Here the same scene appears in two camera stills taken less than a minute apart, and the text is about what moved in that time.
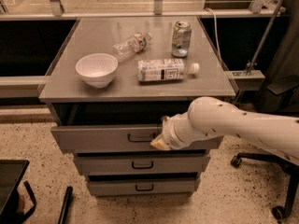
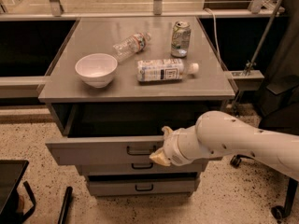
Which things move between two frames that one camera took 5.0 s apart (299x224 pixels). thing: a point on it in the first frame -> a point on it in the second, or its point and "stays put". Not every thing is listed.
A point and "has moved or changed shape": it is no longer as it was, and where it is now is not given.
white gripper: [168, 133] -> [173, 149]
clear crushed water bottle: [128, 49] stays put
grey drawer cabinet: [111, 84] stays put
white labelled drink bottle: [162, 70] stays put
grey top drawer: [116, 138] has moved or changed shape
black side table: [11, 172] stays put
